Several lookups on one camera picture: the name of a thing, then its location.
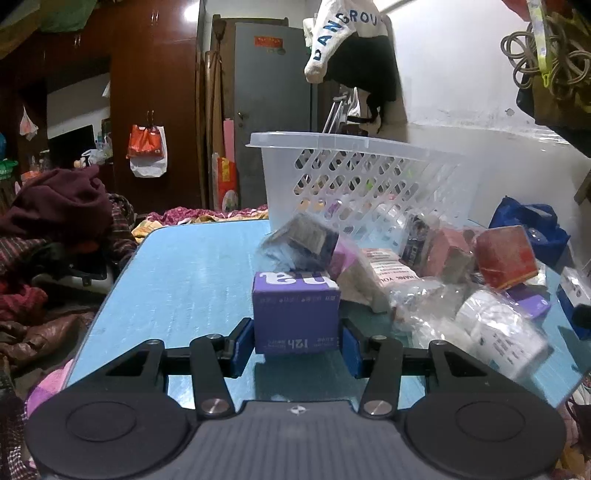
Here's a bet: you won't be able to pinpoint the small white plastic bag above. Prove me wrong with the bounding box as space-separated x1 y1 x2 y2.
18 106 40 142

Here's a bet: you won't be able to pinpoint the white box in clear wrap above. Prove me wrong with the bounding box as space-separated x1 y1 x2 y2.
455 288 553 385

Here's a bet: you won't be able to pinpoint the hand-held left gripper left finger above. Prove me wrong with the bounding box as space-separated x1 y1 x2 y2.
95 318 256 420

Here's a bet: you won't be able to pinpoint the orange and white plastic bag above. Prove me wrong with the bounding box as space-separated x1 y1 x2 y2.
126 124 168 179

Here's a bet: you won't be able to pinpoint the blue and white box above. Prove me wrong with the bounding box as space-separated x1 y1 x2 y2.
556 268 591 342

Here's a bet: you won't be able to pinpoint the crumpled clear plastic wrap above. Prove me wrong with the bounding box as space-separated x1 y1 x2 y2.
388 277 462 349

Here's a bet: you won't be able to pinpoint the dark box in clear wrap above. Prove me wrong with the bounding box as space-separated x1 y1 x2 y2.
257 212 341 274

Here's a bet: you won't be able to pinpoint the red gift bag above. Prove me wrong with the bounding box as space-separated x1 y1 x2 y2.
211 154 239 213

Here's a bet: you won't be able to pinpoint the pink cloth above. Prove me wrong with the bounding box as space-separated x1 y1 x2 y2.
25 357 75 417

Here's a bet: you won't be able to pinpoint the red cardboard box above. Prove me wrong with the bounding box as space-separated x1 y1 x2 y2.
475 224 540 291

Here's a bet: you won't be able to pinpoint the coiled beige cable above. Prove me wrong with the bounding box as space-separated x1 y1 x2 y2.
501 13 591 92

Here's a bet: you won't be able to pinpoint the brown wooden wardrobe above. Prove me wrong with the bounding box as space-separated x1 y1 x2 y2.
108 0 205 216

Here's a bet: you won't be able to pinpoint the small purple packet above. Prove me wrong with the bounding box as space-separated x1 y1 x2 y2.
505 284 552 320

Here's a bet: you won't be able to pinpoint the pink tissue packet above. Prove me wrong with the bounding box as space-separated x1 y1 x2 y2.
336 247 422 315

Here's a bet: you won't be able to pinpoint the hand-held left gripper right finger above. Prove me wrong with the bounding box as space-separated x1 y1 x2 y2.
341 319 499 420

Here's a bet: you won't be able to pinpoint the grey metal door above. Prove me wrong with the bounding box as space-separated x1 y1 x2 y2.
233 22 320 209

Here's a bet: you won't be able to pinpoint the purple cardboard box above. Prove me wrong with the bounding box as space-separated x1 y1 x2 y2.
252 271 342 356

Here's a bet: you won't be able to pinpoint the dark hanging bag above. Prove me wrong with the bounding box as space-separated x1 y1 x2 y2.
516 69 591 158

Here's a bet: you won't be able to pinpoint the white plastic basket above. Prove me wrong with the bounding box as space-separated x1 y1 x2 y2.
245 131 477 261

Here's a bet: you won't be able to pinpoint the yellow-green strap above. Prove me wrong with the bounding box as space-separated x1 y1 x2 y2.
526 0 556 89

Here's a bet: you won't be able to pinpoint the white garment with blue letters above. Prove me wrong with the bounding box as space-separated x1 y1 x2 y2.
303 0 389 85

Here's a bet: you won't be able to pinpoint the floral bedding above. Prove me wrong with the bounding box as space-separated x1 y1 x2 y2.
145 205 269 228

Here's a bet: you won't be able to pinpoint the pink and brown box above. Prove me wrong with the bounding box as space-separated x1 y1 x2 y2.
422 228 476 283

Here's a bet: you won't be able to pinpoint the wooden wall bracket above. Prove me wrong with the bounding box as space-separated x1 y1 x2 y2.
574 170 591 205

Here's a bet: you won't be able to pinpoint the blue fabric bag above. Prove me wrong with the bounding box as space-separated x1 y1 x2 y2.
488 196 571 269

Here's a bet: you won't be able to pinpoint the metal crutches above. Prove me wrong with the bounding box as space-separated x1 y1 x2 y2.
321 88 366 137

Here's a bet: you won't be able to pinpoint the brown leather jacket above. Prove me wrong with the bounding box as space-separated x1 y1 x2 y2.
0 313 99 371

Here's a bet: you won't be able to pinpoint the maroon cloth pile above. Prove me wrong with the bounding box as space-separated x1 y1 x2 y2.
0 166 114 247

